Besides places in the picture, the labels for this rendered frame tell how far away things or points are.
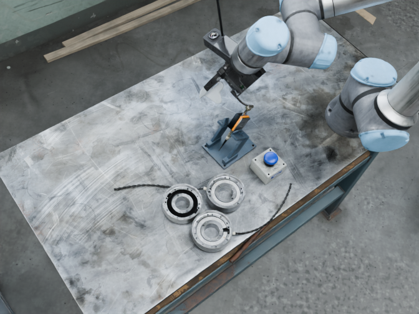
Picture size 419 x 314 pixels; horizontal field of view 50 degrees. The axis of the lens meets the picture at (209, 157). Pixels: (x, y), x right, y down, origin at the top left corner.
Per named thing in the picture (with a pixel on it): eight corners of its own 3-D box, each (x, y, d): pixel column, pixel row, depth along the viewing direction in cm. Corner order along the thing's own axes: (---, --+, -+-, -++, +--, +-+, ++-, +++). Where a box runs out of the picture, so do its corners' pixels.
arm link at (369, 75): (375, 83, 137) (393, 51, 125) (385, 119, 130) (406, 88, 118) (336, 82, 136) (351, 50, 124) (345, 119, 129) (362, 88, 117)
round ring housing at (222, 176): (247, 185, 126) (249, 178, 123) (239, 218, 121) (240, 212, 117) (211, 176, 127) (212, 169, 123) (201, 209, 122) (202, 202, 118)
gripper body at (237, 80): (234, 99, 114) (250, 86, 102) (211, 74, 113) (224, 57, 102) (254, 81, 116) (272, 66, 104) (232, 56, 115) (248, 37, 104)
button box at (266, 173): (265, 185, 127) (269, 177, 123) (249, 167, 129) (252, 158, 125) (286, 171, 130) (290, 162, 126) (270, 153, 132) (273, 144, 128)
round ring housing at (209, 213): (189, 253, 115) (190, 247, 111) (191, 215, 120) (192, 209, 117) (231, 255, 115) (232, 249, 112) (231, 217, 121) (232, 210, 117)
